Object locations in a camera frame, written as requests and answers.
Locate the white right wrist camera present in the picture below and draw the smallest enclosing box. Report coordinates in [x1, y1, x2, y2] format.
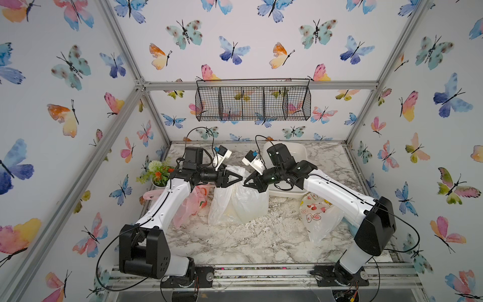
[242, 150, 266, 175]

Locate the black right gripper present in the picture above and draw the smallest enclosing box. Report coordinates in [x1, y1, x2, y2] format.
[240, 168, 286, 194]

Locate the lemon print plastic bag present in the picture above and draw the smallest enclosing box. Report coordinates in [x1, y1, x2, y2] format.
[208, 166, 269, 226]

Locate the potted flower plant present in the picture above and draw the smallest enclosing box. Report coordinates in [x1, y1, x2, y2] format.
[136, 161, 174, 187]

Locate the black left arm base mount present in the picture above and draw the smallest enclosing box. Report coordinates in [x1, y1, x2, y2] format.
[160, 257, 215, 289]

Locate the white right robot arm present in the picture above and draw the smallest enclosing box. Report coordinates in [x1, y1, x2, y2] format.
[242, 143, 396, 285]

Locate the clear white plastic bag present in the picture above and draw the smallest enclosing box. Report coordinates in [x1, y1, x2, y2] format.
[299, 193, 344, 245]

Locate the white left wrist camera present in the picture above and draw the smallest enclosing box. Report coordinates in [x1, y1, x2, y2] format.
[213, 145, 232, 171]

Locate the white rectangular tray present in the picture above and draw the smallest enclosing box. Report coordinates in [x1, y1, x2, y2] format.
[262, 142, 308, 200]

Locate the black wire wall basket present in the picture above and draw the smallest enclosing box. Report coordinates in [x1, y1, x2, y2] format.
[191, 78, 311, 122]

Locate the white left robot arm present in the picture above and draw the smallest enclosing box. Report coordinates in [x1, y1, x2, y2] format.
[119, 145, 243, 287]

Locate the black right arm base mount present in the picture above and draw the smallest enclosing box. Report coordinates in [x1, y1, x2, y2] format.
[308, 261, 369, 287]

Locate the aluminium front rail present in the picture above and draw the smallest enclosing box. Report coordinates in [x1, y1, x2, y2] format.
[109, 263, 421, 291]

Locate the pink plastic bag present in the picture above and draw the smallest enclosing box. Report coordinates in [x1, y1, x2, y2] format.
[138, 184, 214, 230]

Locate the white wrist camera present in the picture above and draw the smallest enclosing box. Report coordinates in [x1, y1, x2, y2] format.
[213, 145, 232, 171]
[242, 150, 266, 175]

